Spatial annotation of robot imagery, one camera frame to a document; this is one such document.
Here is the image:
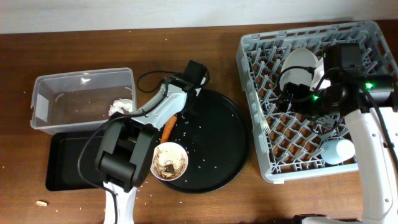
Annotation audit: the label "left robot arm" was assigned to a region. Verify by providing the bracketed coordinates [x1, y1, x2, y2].
[95, 60, 210, 223]

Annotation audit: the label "black rectangular tray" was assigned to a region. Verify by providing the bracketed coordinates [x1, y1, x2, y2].
[45, 131, 104, 192]

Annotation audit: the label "clear plastic bin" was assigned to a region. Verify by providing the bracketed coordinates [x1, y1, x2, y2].
[30, 68, 136, 135]

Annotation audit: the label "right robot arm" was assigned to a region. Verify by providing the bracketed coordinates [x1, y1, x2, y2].
[276, 43, 397, 223]

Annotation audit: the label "white tissue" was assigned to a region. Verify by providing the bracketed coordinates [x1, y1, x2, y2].
[108, 98, 134, 116]

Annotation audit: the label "round black tray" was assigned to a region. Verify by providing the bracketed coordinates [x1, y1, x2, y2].
[161, 90, 250, 194]

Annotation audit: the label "white plastic fork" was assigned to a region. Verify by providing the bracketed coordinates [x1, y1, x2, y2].
[254, 91, 271, 134]

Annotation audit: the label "grey dishwasher rack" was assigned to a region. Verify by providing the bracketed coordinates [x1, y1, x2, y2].
[236, 21, 397, 184]

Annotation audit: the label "grey plate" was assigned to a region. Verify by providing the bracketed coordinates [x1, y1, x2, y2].
[279, 48, 318, 91]

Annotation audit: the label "pink bowl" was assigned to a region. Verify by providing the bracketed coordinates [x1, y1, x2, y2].
[150, 142, 188, 181]

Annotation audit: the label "rice and food scraps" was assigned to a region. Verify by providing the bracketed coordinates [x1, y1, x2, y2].
[152, 147, 187, 180]

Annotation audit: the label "light blue cup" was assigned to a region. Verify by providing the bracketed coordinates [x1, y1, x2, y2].
[320, 139, 355, 165]

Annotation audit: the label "peanut on table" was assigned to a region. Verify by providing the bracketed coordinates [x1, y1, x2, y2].
[35, 200, 48, 207]

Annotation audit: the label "orange carrot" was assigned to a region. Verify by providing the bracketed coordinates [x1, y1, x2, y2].
[160, 114, 177, 144]

